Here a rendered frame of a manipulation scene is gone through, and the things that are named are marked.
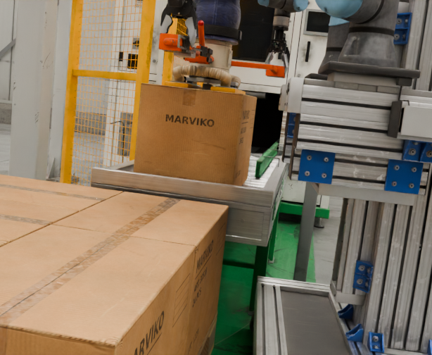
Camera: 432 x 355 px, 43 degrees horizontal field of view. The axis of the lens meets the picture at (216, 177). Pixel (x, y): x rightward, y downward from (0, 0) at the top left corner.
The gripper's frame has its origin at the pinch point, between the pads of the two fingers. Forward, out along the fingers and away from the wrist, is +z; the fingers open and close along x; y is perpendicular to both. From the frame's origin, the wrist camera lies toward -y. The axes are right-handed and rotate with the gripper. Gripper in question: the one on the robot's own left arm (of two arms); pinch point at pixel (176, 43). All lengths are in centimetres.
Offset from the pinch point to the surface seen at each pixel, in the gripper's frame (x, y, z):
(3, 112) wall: 560, 840, 91
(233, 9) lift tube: -8, 55, -21
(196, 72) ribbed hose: 1.6, 41.5, 6.6
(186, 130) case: 1.2, 31.7, 29.4
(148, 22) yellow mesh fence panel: 42, 100, -18
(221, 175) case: -15, 32, 45
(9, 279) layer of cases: 6, -82, 53
